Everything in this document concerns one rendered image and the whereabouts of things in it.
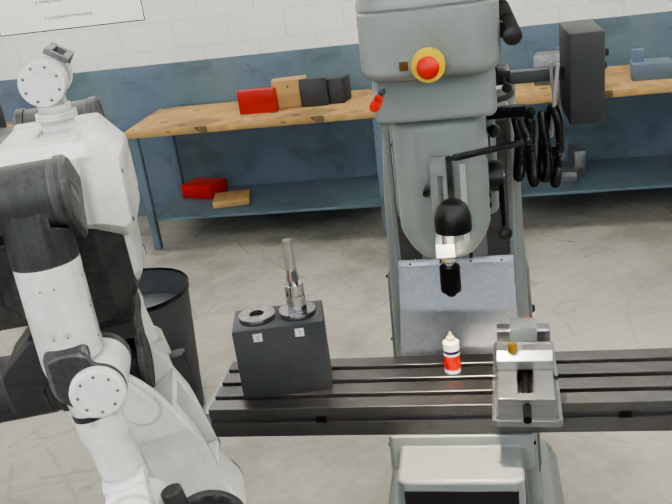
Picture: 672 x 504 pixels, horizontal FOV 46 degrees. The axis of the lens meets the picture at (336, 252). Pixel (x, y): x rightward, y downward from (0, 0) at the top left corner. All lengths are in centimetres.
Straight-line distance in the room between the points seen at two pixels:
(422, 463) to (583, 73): 96
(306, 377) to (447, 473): 41
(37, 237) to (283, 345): 94
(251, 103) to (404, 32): 417
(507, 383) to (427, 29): 80
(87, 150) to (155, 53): 517
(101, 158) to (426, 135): 70
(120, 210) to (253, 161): 511
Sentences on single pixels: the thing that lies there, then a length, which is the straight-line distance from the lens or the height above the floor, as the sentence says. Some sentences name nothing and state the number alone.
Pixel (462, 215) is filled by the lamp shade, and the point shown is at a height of 147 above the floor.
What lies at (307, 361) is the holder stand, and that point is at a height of 105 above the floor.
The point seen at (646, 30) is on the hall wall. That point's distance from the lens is 606.
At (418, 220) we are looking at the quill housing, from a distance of 171.
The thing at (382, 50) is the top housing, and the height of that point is 179.
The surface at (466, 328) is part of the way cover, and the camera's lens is 221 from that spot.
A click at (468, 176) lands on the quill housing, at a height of 150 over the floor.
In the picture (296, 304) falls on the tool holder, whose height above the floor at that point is 119.
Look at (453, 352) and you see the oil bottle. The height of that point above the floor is 103.
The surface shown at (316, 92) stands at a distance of 556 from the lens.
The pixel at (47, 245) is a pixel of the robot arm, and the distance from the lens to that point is 111.
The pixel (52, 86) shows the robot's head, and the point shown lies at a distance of 127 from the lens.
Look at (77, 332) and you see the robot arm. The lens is 115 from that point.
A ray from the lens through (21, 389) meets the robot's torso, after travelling 144.
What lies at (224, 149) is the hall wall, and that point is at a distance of 637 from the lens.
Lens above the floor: 201
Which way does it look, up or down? 22 degrees down
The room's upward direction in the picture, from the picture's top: 8 degrees counter-clockwise
